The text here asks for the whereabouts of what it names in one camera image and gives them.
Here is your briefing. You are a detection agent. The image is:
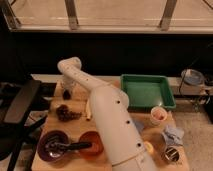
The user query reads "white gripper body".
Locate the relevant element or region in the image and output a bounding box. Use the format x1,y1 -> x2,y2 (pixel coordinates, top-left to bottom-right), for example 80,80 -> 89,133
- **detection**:
61,76 -> 76,93

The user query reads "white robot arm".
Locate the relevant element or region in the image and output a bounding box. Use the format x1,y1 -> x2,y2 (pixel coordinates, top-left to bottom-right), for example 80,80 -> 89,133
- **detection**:
57,57 -> 158,171

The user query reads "dark purple grape bunch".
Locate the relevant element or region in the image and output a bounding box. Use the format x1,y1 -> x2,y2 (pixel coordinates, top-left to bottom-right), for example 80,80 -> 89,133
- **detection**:
56,105 -> 82,122

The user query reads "black office chair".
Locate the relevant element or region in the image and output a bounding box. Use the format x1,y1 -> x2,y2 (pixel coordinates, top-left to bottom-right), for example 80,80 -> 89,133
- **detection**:
0,80 -> 56,171

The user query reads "purple bowl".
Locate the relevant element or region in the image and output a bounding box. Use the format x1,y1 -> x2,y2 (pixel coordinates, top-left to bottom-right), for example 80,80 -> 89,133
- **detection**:
37,130 -> 69,162

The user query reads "orange bowl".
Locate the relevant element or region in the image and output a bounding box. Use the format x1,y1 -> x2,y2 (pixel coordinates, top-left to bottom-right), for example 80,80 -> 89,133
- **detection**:
79,131 -> 104,158

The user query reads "green plastic tray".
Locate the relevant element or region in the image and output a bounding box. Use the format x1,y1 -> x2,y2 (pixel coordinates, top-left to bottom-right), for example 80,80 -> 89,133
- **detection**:
120,74 -> 176,109

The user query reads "blue sponge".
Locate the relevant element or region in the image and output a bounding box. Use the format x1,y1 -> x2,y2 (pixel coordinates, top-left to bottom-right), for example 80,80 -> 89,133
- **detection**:
134,120 -> 145,133

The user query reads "pink white cup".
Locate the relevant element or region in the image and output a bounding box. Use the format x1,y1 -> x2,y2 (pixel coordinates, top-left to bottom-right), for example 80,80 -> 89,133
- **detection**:
150,106 -> 168,125

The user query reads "yellow apple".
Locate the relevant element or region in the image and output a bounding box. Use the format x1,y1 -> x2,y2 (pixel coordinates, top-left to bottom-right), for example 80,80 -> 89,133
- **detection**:
144,141 -> 154,155

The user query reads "crumpled blue cloth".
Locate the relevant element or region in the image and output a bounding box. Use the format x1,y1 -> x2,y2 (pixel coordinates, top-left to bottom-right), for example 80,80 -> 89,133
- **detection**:
162,125 -> 184,146

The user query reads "round metal tin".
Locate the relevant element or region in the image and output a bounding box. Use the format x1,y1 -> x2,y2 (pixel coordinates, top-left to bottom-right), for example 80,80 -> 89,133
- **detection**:
162,146 -> 180,163

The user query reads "blue plate on stand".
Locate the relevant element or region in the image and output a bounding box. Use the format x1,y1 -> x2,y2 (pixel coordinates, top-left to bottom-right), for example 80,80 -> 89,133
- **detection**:
181,69 -> 204,86

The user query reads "black handled scoop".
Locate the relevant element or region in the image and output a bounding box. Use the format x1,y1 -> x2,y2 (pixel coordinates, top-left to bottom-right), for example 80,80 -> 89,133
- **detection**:
45,141 -> 92,158

